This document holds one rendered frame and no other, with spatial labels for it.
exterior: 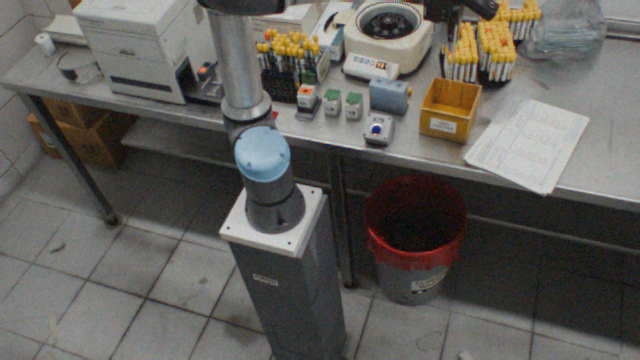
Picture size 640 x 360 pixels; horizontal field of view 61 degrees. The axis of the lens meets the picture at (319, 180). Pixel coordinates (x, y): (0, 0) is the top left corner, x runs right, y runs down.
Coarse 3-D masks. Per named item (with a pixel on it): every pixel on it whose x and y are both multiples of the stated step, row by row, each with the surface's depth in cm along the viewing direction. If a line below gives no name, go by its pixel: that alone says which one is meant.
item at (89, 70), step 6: (84, 66) 178; (90, 66) 179; (96, 66) 181; (60, 72) 182; (66, 72) 179; (72, 72) 179; (78, 72) 179; (84, 72) 179; (90, 72) 181; (96, 72) 182; (66, 78) 182; (72, 78) 181
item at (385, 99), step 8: (376, 80) 152; (384, 80) 152; (392, 80) 151; (376, 88) 151; (384, 88) 150; (392, 88) 149; (400, 88) 149; (376, 96) 153; (384, 96) 152; (392, 96) 151; (400, 96) 149; (376, 104) 156; (384, 104) 154; (392, 104) 153; (400, 104) 152; (408, 104) 158; (368, 112) 157; (376, 112) 157; (384, 112) 156; (392, 112) 155; (400, 112) 154; (400, 120) 154
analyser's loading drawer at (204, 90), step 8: (184, 80) 170; (192, 80) 169; (208, 80) 164; (184, 88) 167; (192, 88) 167; (200, 88) 166; (208, 88) 165; (216, 88) 161; (192, 96) 165; (200, 96) 164; (208, 96) 163; (216, 96) 162; (224, 96) 163
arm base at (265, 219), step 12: (300, 192) 135; (252, 204) 127; (264, 204) 125; (276, 204) 125; (288, 204) 127; (300, 204) 131; (252, 216) 129; (264, 216) 127; (276, 216) 128; (288, 216) 128; (300, 216) 131; (264, 228) 129; (276, 228) 129; (288, 228) 130
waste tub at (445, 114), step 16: (432, 80) 150; (448, 80) 149; (432, 96) 155; (448, 96) 153; (464, 96) 151; (432, 112) 143; (448, 112) 154; (464, 112) 153; (432, 128) 147; (448, 128) 145; (464, 128) 142; (464, 144) 147
